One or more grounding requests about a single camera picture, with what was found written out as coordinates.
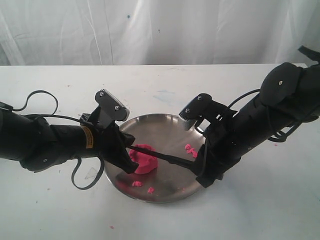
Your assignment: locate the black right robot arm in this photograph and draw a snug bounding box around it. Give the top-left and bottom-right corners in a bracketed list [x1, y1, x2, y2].
[192, 46, 320, 187]

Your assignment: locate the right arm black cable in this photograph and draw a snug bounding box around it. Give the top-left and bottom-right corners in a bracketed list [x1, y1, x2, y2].
[224, 88, 320, 145]

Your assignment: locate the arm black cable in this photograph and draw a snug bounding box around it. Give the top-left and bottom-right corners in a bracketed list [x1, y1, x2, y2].
[0, 89, 106, 191]
[224, 88, 320, 145]

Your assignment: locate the pink sand crumb pile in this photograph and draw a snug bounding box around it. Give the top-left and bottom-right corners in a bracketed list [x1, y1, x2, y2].
[184, 144, 198, 159]

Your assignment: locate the pink dough lump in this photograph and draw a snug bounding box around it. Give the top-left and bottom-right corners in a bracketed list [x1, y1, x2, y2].
[129, 149, 158, 175]

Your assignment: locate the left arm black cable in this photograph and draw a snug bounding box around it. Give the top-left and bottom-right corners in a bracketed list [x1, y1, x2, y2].
[0, 89, 106, 191]

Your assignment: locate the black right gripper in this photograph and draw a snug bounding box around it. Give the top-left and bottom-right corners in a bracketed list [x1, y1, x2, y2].
[195, 124, 240, 188]

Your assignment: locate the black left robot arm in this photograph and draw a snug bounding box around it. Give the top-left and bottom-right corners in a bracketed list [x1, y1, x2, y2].
[0, 103, 138, 174]

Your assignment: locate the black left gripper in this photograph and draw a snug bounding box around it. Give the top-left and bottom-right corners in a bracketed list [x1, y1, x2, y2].
[102, 123, 139, 174]

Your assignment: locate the white backdrop cloth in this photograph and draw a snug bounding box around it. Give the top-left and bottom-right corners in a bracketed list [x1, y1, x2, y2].
[0, 0, 320, 66]

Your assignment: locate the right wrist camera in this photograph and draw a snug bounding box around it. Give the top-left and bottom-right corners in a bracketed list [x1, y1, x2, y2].
[178, 93, 227, 131]

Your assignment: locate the round steel tray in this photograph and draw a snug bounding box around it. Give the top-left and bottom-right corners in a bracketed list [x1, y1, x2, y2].
[105, 113, 205, 203]

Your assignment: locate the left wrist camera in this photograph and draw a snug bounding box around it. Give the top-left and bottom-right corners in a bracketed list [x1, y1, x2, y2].
[95, 89, 130, 127]

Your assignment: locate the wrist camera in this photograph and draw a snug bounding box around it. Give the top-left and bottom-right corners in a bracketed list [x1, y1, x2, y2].
[95, 89, 130, 127]
[178, 93, 227, 131]

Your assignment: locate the black knife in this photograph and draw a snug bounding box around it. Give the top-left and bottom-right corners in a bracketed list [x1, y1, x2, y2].
[128, 145, 205, 174]

